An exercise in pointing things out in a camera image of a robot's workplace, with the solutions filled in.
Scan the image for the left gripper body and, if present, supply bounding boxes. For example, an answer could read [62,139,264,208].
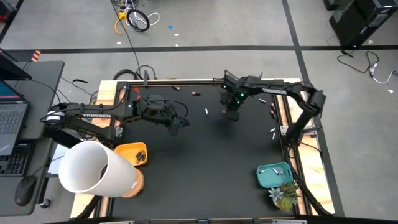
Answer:
[158,109,185,137]

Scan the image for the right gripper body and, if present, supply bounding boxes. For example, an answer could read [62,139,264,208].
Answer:
[228,91,246,123]

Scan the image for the yellow plastic bin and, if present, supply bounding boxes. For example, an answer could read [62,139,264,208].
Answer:
[114,142,149,167]

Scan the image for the round wooden base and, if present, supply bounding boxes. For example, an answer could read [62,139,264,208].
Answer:
[121,166,146,198]

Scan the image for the teal plastic bin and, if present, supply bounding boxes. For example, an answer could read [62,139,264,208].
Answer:
[256,161,295,189]

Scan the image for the large white cylinder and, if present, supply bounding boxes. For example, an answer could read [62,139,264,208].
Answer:
[58,140,137,197]

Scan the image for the artificial succulent plant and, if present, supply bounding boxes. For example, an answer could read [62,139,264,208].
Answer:
[267,182,301,213]

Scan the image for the white paper sheet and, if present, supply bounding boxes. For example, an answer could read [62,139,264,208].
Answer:
[46,144,71,177]

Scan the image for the black desk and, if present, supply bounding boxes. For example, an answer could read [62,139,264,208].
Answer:
[0,60,65,217]

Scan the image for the large black computer tower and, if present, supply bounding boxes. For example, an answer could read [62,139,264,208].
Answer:
[328,0,398,48]

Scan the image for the black laptop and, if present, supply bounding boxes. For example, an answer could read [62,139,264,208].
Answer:
[0,79,31,156]

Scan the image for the black computer mouse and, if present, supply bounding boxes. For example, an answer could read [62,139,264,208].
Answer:
[14,175,38,207]

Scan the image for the black keyboard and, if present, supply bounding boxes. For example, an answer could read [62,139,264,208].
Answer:
[0,143,32,177]

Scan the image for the black desk monitor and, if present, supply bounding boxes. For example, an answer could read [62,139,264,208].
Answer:
[0,48,34,81]

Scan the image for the red and black object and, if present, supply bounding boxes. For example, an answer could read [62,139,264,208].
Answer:
[0,0,18,23]

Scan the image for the black cable bundle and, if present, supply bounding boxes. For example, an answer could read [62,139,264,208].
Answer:
[112,64,158,82]

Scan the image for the black coiled floor cable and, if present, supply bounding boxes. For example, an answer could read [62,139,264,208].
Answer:
[126,9,150,33]

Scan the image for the white floor cable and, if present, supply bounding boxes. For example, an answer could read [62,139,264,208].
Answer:
[124,0,161,26]

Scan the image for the yellow floor cable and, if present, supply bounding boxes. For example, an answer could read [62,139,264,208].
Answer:
[114,11,129,35]

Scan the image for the black floor cable with plug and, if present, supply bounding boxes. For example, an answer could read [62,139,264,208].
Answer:
[337,49,381,75]

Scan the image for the white power adapter cable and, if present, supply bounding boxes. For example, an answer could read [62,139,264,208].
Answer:
[368,62,398,85]

